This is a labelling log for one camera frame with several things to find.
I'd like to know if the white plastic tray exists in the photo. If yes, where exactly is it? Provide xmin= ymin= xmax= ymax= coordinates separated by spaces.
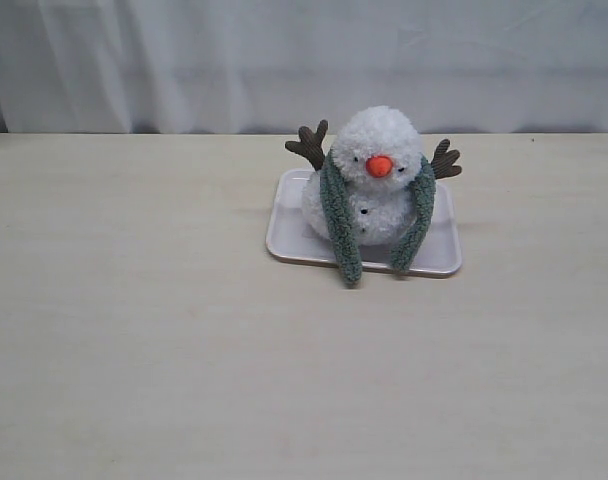
xmin=266 ymin=169 xmax=463 ymax=278

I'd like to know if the green fuzzy scarf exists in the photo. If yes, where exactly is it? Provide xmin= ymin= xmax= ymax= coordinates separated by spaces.
xmin=318 ymin=153 xmax=437 ymax=288

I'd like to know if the white backdrop curtain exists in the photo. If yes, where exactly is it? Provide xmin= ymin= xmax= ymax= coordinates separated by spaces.
xmin=0 ymin=1 xmax=608 ymax=134

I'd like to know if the white plush snowman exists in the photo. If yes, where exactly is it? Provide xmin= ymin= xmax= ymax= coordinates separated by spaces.
xmin=285 ymin=106 xmax=462 ymax=246

